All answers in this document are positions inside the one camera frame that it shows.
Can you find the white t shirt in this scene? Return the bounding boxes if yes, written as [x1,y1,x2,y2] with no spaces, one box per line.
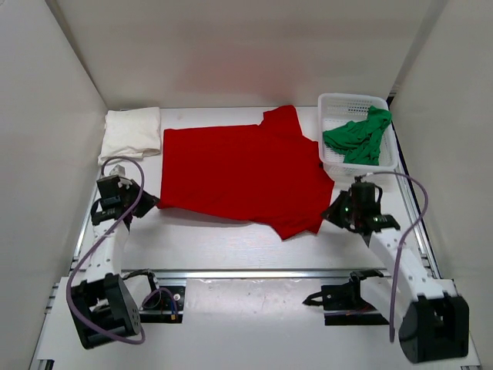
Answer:
[98,107,162,165]

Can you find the red t shirt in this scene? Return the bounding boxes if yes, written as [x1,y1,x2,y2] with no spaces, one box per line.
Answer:
[158,106,334,240]

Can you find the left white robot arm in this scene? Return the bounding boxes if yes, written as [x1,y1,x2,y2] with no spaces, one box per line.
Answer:
[66,175,159,349]

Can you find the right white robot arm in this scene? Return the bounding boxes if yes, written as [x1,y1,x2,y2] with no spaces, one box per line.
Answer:
[320,177,469,364]

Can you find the green t shirt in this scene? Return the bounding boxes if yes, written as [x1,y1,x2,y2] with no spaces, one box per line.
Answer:
[323,106,392,166]

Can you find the white plastic basket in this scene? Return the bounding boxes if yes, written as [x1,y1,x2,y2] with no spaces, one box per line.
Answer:
[317,93,398,177]

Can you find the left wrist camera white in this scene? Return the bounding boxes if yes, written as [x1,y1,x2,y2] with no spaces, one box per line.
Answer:
[109,164,126,177]

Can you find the aluminium rail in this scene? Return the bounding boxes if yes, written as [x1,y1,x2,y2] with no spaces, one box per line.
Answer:
[71,268,386,281]

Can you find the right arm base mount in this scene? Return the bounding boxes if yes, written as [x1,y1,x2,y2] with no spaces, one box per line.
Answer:
[303,269,388,326]

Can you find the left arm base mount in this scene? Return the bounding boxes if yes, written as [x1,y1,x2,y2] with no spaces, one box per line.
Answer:
[123,269,186,324]

